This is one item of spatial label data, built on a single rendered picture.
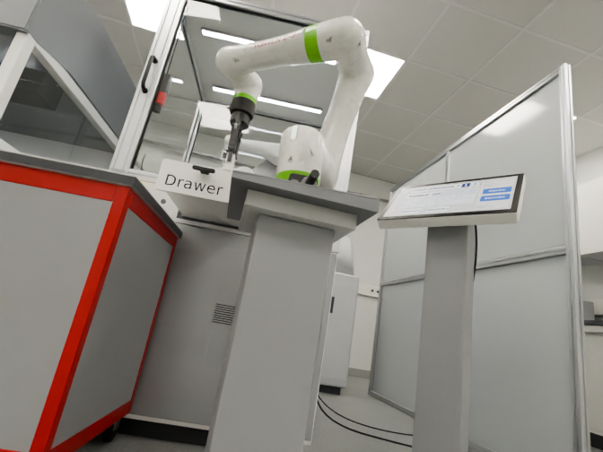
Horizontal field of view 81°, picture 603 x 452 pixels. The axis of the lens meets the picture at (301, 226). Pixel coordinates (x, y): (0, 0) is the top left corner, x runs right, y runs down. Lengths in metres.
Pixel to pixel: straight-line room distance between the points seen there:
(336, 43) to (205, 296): 1.02
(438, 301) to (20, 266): 1.31
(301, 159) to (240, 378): 0.57
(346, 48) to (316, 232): 0.61
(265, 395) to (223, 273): 0.72
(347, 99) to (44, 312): 1.05
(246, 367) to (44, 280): 0.50
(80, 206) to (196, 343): 0.71
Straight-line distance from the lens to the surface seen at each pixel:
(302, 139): 1.03
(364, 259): 5.11
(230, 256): 1.49
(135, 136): 1.75
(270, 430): 0.89
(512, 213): 1.41
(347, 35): 1.23
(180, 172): 1.25
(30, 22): 1.87
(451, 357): 1.46
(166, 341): 1.51
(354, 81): 1.32
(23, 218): 1.07
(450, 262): 1.51
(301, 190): 0.83
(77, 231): 1.00
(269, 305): 0.85
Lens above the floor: 0.46
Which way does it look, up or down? 16 degrees up
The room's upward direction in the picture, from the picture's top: 10 degrees clockwise
